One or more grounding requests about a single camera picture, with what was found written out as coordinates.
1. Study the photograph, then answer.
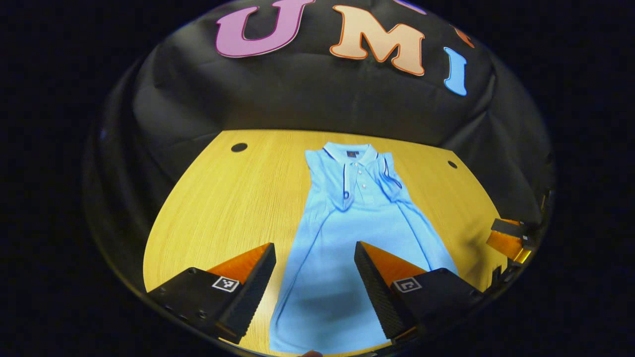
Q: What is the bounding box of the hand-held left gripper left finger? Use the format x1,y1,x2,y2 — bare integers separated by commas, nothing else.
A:
146,242,277,345

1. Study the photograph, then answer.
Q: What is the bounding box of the black backdrop cloth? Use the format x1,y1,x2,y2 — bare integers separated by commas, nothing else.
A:
83,0,555,236

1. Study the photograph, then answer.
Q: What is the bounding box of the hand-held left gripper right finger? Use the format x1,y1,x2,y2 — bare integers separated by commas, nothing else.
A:
353,241,486,346

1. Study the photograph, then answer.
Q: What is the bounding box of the light blue T-shirt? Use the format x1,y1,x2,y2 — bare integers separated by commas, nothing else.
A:
269,142,460,356

